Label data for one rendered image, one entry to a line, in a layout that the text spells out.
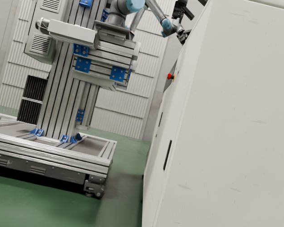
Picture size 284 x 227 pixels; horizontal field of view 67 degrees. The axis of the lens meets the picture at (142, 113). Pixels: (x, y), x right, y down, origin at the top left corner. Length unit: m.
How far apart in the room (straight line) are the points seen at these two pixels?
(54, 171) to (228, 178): 0.99
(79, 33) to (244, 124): 1.01
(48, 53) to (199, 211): 1.36
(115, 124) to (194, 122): 3.98
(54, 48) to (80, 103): 0.42
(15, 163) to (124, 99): 3.37
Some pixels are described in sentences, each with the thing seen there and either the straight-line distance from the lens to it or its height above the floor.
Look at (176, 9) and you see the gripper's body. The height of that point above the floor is 1.34.
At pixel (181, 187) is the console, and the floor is 0.38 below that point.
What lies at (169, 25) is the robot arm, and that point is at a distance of 1.95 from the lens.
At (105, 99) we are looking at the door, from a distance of 4.57.
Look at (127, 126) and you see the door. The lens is 4.56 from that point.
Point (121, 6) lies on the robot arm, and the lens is 1.47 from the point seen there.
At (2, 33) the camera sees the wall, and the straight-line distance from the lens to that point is 5.49.
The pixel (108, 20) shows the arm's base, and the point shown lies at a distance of 1.49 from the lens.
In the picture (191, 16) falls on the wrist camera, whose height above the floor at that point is 1.33.
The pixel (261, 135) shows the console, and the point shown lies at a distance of 0.70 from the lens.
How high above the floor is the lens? 0.56
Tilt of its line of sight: level
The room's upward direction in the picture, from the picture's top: 14 degrees clockwise
